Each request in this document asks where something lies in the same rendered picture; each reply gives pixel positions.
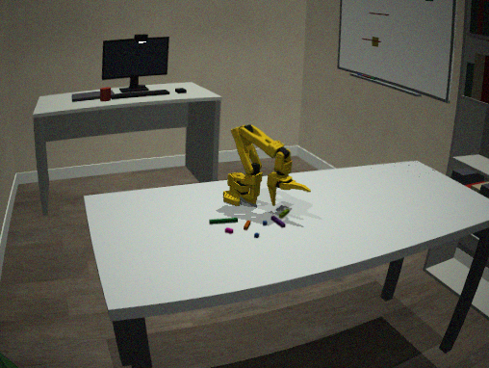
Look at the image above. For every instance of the lime green rod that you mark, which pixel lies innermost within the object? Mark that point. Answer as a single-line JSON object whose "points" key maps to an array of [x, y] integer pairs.
{"points": [[284, 213]]}

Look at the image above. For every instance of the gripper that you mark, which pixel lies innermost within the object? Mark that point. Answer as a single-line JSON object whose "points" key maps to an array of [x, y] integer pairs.
{"points": [[285, 183]]}

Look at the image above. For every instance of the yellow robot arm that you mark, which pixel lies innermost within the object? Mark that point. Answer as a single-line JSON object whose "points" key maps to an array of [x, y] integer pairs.
{"points": [[248, 186]]}

